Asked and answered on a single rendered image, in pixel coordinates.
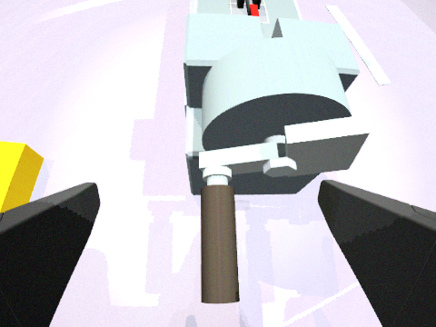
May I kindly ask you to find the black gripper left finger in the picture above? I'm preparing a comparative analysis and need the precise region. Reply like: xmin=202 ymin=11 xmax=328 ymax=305
xmin=0 ymin=182 xmax=101 ymax=327

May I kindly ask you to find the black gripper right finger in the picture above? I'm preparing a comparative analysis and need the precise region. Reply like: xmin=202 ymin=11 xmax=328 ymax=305
xmin=317 ymin=179 xmax=436 ymax=327

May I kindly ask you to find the yellow block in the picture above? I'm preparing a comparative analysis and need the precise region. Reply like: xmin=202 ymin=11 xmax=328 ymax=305
xmin=0 ymin=142 xmax=44 ymax=213

